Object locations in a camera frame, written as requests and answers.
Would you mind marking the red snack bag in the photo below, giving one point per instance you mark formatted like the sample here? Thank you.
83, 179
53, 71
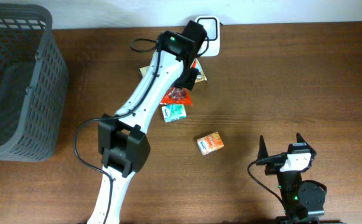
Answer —
177, 96

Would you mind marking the teal tissue pack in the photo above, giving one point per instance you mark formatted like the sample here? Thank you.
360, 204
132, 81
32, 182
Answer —
173, 113

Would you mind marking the orange tissue pack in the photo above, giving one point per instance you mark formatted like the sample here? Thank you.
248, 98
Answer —
210, 143

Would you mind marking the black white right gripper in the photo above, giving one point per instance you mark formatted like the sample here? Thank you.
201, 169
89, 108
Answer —
273, 167

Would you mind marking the white barcode scanner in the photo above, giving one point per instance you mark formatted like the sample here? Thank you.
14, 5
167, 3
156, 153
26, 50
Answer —
211, 46

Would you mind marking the beige wet wipes pack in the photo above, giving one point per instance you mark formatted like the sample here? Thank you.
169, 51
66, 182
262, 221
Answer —
196, 64

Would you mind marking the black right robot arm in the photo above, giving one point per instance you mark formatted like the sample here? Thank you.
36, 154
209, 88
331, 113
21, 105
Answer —
302, 200

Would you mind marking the grey plastic mesh basket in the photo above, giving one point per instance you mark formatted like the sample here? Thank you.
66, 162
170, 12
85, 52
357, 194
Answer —
33, 83

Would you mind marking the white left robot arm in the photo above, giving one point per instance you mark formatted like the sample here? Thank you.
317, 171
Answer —
122, 140

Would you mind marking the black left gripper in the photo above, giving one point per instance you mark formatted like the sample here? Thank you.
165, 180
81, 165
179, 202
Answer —
186, 79

